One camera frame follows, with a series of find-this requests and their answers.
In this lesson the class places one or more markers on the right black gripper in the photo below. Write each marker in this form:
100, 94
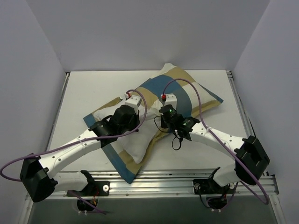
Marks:
167, 111

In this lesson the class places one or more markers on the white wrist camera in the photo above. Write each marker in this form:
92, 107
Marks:
169, 99
133, 101

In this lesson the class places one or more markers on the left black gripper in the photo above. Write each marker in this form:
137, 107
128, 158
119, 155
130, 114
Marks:
134, 112

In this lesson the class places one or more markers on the white pillow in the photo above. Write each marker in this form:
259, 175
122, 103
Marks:
136, 143

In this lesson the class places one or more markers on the aluminium side rail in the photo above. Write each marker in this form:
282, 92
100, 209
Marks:
244, 117
58, 110

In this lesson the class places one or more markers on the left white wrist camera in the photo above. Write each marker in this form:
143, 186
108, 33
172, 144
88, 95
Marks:
133, 101

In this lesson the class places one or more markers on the aluminium front rail frame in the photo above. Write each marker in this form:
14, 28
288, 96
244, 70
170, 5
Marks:
149, 184

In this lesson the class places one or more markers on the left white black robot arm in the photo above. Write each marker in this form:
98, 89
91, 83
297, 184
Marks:
42, 175

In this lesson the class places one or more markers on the right aluminium side rail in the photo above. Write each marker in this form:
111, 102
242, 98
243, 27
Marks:
244, 117

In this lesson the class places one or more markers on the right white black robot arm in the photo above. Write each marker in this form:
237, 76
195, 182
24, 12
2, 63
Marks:
250, 157

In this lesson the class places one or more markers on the left aluminium side rail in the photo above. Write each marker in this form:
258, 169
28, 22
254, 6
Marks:
58, 110

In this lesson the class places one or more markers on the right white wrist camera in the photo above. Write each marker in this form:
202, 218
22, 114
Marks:
169, 99

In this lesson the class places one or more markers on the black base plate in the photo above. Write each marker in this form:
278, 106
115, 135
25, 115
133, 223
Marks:
98, 188
210, 187

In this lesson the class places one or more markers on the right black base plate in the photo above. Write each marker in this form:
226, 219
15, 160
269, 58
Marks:
210, 187

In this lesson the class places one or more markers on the blue beige white pillowcase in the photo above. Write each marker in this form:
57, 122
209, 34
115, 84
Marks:
192, 98

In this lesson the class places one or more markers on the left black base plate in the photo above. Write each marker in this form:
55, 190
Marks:
98, 188

